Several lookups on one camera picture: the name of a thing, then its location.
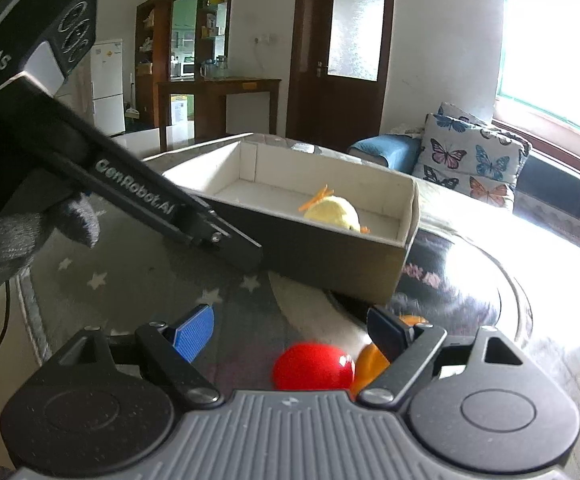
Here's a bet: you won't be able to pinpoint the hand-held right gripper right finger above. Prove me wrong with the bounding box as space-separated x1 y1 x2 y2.
357 305 529 409

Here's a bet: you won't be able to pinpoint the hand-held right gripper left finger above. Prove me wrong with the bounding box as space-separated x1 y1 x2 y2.
52 304 224 408

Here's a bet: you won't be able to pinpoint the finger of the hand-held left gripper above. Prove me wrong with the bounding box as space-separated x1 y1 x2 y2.
189 200 264 274

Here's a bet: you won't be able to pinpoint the orange toy fruit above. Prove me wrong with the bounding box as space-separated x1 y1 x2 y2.
350 314 430 401

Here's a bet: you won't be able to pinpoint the red toy tomato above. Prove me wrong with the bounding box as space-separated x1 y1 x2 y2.
272 342 356 392

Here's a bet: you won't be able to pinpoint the cardboard box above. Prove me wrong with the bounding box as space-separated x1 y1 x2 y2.
142 132 422 307

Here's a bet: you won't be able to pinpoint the yellow plush chick toy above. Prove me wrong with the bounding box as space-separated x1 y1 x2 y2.
299 185 372 235

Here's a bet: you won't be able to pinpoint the person's left hand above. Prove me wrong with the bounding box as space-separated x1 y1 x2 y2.
0 132 102 299

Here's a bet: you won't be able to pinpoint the white refrigerator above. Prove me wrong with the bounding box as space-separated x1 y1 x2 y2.
89 37 126 137

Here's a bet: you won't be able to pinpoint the grey star-printed blanket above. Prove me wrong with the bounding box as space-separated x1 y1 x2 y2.
14 150 538 411

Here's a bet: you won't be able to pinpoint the white cardboard sheet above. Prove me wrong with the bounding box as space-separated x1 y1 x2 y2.
114 122 197 160

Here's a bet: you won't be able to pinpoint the brown wooden shelf cabinet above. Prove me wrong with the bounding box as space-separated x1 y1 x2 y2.
135 0 236 129

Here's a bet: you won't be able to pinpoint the brown wooden console table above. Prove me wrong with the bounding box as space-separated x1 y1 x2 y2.
155 77 282 154

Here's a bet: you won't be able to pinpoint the glass jars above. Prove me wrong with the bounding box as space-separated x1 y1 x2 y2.
199 55 231 80

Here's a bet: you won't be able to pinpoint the blue sofa cover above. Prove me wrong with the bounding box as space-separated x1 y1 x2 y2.
347 134 424 174

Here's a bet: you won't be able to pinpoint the butterfly print pillow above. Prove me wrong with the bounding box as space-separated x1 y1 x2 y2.
412 112 534 211
437 101 492 129

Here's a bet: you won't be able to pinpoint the dark sofa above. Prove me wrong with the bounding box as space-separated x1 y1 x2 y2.
512 152 580 267

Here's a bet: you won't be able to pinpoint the brown wooden door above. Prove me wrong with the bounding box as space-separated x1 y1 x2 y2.
285 0 399 154

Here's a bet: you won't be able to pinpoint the bright window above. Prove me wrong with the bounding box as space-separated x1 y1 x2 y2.
494 0 580 137

